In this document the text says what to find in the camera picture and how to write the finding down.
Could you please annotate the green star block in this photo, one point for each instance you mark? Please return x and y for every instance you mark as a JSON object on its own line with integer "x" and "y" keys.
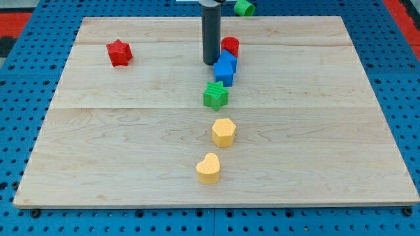
{"x": 215, "y": 96}

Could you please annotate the red star block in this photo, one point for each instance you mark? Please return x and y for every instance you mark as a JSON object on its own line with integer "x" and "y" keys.
{"x": 119, "y": 52}

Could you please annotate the yellow hexagon block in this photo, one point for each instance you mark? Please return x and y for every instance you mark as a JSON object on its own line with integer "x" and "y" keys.
{"x": 223, "y": 132}

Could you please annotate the blue pentagon block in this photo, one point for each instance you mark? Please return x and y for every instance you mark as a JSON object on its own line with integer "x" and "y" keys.
{"x": 223, "y": 72}

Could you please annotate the yellow heart block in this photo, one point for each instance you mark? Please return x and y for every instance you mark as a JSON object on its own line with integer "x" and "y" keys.
{"x": 208, "y": 170}

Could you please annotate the blue cube block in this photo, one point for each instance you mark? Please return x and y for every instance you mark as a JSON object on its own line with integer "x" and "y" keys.
{"x": 226, "y": 56}

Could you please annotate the light wooden board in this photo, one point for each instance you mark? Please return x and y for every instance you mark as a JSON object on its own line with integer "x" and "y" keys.
{"x": 309, "y": 129}

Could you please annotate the red cylinder block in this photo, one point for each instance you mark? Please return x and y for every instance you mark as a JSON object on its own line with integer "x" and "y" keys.
{"x": 231, "y": 44}

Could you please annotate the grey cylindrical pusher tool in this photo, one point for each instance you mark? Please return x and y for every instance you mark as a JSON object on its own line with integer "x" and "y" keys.
{"x": 211, "y": 30}

